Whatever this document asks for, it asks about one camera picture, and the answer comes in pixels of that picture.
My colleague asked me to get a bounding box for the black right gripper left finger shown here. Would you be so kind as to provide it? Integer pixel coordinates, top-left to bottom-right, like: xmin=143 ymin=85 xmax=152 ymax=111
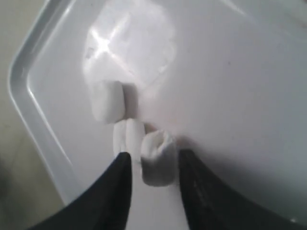
xmin=31 ymin=152 xmax=132 ymax=230

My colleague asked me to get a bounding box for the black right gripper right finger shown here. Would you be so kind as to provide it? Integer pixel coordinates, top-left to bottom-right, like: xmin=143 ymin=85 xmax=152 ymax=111
xmin=178 ymin=149 xmax=306 ymax=230

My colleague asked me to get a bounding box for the white marshmallow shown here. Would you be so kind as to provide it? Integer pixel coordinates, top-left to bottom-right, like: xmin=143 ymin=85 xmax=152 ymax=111
xmin=91 ymin=80 xmax=126 ymax=124
xmin=141 ymin=130 xmax=177 ymax=187
xmin=113 ymin=118 xmax=145 ymax=159

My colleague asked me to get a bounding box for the white rectangular plastic tray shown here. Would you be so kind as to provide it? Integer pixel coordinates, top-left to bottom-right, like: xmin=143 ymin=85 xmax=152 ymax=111
xmin=8 ymin=0 xmax=307 ymax=229

